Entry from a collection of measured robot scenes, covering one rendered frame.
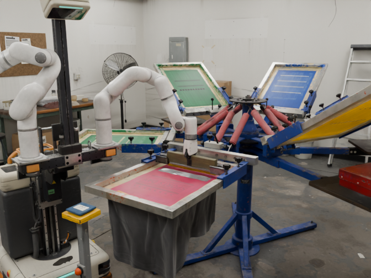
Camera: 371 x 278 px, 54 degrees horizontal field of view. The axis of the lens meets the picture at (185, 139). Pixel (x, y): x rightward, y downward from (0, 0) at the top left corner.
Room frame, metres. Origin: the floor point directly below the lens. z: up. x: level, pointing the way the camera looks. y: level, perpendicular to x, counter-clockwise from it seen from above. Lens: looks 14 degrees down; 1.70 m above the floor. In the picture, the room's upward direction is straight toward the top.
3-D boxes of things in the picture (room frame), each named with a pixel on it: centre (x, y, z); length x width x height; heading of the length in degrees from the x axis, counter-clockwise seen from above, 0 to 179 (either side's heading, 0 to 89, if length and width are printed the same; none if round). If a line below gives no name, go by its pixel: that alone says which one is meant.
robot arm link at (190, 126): (2.18, 0.01, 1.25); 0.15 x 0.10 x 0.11; 93
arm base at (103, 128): (2.16, 0.50, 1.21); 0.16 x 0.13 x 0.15; 41
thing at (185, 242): (1.84, -0.06, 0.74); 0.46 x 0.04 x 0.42; 146
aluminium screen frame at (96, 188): (2.00, 0.08, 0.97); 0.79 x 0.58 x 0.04; 146
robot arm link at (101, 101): (2.16, 0.50, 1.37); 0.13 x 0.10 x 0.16; 3
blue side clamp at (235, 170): (2.05, -0.28, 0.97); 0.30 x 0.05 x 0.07; 146
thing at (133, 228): (1.76, 0.25, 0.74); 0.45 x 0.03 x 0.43; 56
